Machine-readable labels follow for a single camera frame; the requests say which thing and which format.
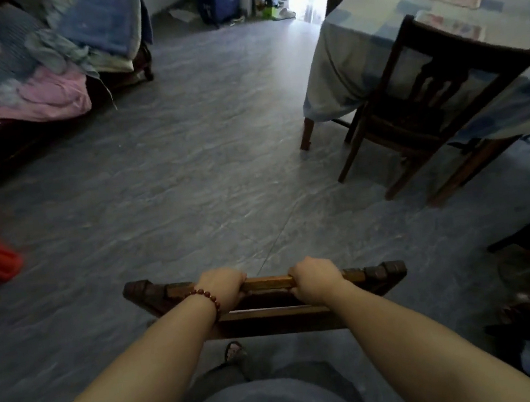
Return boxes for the person's right hand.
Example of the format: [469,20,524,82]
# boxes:
[284,252,350,311]

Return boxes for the person's left hand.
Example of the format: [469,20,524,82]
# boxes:
[192,265,252,324]

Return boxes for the wooden folding table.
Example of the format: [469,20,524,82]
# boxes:
[121,249,414,354]

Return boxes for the person's left forearm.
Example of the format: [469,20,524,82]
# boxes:
[0,290,231,402]

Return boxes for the person's right forearm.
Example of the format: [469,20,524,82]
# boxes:
[324,257,530,402]

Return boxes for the person's grey trousers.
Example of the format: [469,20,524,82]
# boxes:
[168,345,367,402]

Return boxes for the black white woven sandal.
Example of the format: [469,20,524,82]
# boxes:
[221,339,250,364]

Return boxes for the dark wooden dining chair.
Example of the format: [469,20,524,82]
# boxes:
[319,0,530,208]

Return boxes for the blue white checked tablecloth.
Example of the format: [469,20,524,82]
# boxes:
[290,0,530,163]

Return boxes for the dark wooden sofa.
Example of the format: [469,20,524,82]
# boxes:
[0,0,171,213]

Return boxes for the pale green cloth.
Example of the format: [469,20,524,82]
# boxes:
[21,21,117,121]

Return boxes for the blue lined cloth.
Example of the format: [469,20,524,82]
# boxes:
[53,0,156,68]

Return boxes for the red bead bracelet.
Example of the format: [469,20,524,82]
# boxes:
[182,285,224,327]

